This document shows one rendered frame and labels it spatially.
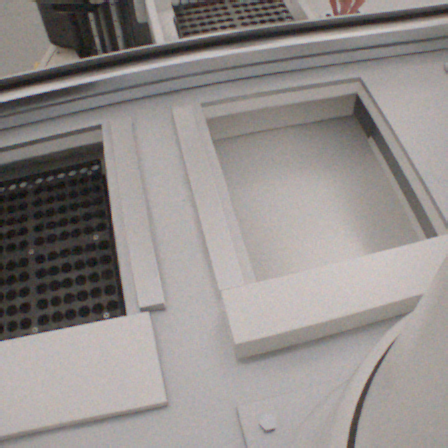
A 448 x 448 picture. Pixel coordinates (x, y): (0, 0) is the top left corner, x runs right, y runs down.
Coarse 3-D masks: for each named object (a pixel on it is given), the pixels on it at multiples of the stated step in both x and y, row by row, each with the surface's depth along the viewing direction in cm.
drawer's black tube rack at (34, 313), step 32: (32, 192) 57; (64, 192) 57; (96, 192) 61; (0, 224) 59; (32, 224) 55; (64, 224) 58; (96, 224) 55; (0, 256) 53; (32, 256) 52; (64, 256) 56; (96, 256) 52; (0, 288) 50; (32, 288) 50; (64, 288) 50; (96, 288) 50; (0, 320) 48; (32, 320) 48; (64, 320) 48; (96, 320) 48
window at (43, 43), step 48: (0, 0) 47; (48, 0) 48; (96, 0) 49; (144, 0) 51; (192, 0) 52; (240, 0) 53; (288, 0) 55; (336, 0) 56; (384, 0) 57; (432, 0) 59; (0, 48) 51; (48, 48) 52; (96, 48) 54; (144, 48) 55
